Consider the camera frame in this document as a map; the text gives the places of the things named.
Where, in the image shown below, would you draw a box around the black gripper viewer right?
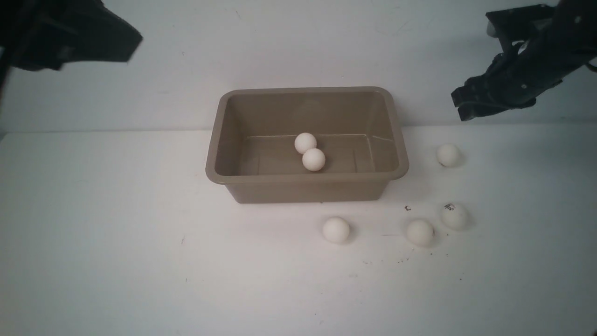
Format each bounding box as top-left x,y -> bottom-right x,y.
451,0 -> 596,122

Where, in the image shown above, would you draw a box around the black gripper viewer left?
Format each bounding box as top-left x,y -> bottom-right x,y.
0,0 -> 143,71

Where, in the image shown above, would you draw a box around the white ball with black mark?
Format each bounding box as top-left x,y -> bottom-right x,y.
440,203 -> 469,231

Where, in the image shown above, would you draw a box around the white ball front lowest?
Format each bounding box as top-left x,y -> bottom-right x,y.
301,147 -> 326,172

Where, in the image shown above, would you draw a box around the tan plastic storage bin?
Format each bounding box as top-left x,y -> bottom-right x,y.
206,86 -> 409,204

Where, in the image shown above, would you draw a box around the black wrist camera viewer right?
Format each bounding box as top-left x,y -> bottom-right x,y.
485,4 -> 555,52

